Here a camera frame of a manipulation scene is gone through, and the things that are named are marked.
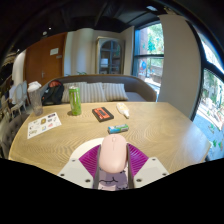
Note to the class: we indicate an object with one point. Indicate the arched glass cabinet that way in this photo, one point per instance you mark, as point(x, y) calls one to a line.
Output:
point(110, 56)

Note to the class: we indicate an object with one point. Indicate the dark-framed glass window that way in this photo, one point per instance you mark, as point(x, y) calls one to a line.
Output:
point(211, 106)
point(150, 60)

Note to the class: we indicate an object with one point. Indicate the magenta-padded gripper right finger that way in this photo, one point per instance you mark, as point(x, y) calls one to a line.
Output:
point(150, 170)

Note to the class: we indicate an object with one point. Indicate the pink computer mouse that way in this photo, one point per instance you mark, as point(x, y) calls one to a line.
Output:
point(114, 153)

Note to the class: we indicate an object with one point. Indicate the grey curved sofa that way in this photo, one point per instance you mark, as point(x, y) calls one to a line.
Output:
point(138, 88)

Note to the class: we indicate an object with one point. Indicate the white tube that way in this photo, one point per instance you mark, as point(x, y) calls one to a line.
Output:
point(123, 110)

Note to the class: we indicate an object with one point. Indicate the black box orange print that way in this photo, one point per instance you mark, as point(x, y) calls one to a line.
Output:
point(102, 114)

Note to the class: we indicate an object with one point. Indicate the clear shaker bottle white lid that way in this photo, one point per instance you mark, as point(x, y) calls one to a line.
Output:
point(35, 100)

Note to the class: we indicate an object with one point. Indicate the white sticker sheet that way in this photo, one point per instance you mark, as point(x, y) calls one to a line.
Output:
point(43, 125)

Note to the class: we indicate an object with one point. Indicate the brown wooden door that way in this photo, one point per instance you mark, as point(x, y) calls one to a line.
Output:
point(40, 63)

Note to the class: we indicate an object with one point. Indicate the white door sign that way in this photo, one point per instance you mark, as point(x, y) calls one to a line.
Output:
point(54, 51)

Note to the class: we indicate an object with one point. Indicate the striped cushion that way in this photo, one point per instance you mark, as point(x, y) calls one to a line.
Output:
point(93, 92)
point(115, 92)
point(66, 95)

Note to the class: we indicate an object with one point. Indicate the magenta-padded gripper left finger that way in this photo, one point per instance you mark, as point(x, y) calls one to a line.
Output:
point(75, 171)

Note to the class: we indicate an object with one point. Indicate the green drink can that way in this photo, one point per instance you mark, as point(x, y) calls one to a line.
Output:
point(75, 101)

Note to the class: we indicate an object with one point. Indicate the small teal packet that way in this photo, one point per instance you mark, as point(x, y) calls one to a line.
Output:
point(118, 128)

